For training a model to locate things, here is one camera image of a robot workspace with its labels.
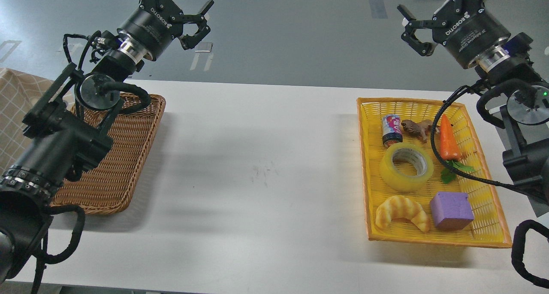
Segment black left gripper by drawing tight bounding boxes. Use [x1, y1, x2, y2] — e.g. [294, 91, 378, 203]
[117, 0, 214, 62]

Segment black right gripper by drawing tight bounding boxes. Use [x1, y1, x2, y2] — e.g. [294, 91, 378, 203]
[396, 0, 512, 70]

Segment yellow tape roll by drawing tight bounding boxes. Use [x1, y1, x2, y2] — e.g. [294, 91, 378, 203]
[379, 142, 434, 194]

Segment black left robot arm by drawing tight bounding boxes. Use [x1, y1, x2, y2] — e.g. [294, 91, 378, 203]
[1, 0, 214, 292]

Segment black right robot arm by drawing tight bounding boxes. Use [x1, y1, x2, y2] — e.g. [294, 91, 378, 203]
[397, 0, 548, 204]

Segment brown toy animal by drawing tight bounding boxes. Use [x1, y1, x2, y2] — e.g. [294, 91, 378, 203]
[401, 119, 433, 144]

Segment small drink can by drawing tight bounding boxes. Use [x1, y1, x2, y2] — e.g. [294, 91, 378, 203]
[382, 114, 403, 148]

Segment orange toy carrot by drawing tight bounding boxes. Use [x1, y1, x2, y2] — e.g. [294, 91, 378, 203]
[439, 114, 474, 173]

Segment beige checkered cloth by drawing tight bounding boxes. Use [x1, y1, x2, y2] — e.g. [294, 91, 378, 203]
[0, 67, 53, 172]

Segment brown wicker basket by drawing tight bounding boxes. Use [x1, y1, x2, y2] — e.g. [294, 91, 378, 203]
[51, 94, 166, 215]

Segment toy croissant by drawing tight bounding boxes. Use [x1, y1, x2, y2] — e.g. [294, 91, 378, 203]
[375, 195, 431, 233]

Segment purple foam cube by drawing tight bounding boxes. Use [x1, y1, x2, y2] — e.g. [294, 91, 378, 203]
[429, 192, 474, 230]

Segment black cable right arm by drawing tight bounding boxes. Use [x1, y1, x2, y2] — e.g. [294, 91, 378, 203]
[431, 79, 549, 288]

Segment black corrugated hose left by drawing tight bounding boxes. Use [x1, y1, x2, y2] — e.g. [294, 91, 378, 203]
[30, 205, 86, 294]

